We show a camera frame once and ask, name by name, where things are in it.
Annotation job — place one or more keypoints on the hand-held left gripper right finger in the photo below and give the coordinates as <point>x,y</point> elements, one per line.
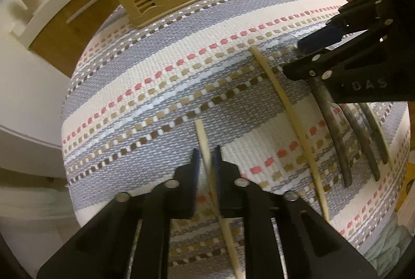
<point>216,175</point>

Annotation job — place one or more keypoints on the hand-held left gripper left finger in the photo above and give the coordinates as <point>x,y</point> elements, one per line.
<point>195,175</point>

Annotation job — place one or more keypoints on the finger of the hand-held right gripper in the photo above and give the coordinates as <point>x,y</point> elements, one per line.
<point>319,35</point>
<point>324,71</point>

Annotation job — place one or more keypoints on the bamboo chopstick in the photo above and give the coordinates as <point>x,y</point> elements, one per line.
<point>288,103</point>
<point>202,142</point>
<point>384,139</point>

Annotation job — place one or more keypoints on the grey chopstick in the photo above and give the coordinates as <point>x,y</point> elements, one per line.
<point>335,136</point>
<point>363,142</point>
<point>376,136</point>

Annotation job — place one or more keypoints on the striped woven placemat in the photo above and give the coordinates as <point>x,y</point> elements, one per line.
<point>162,87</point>

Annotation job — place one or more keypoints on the teal knitted cloth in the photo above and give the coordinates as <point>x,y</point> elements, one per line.
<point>389,243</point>

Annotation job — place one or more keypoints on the white shelf unit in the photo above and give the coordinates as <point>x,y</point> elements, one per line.
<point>39,3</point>

